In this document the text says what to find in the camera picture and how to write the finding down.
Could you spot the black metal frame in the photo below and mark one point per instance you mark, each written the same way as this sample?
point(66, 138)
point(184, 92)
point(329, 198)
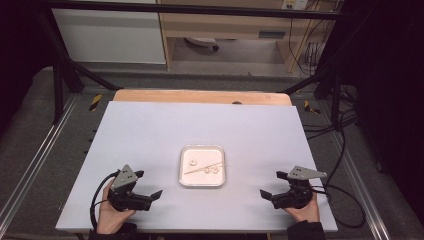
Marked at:
point(186, 9)

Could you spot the person's right hand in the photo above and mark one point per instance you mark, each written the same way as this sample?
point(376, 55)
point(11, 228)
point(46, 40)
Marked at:
point(306, 213)

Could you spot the white table cover board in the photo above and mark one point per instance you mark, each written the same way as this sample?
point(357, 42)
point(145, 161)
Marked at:
point(150, 133)

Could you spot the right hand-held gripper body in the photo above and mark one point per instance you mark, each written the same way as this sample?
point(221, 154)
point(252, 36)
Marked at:
point(296, 195)

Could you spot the square metal tray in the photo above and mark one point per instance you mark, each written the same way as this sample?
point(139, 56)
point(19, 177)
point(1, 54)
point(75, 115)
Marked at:
point(203, 179)

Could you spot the light wooden desk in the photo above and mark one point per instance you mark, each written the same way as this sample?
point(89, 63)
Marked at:
point(226, 26)

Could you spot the person's left hand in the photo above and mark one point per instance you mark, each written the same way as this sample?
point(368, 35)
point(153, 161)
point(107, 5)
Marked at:
point(108, 220)

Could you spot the aluminium floor rail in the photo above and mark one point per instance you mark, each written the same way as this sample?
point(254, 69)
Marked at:
point(40, 150)
point(360, 186)

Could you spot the yellow black floor tape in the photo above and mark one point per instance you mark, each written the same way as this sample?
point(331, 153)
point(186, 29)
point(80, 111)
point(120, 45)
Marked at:
point(311, 107)
point(96, 102)

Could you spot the wooden table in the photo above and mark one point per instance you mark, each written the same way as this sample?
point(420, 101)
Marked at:
point(186, 96)

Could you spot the white cabinet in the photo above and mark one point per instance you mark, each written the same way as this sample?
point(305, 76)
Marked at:
point(110, 36)

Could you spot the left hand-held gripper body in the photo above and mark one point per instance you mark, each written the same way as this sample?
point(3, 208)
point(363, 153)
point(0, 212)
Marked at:
point(125, 178)

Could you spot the office chair base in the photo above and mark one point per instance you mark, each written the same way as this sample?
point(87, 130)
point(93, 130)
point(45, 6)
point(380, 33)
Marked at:
point(203, 41)

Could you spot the white power strip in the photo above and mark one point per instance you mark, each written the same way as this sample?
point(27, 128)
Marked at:
point(295, 4)

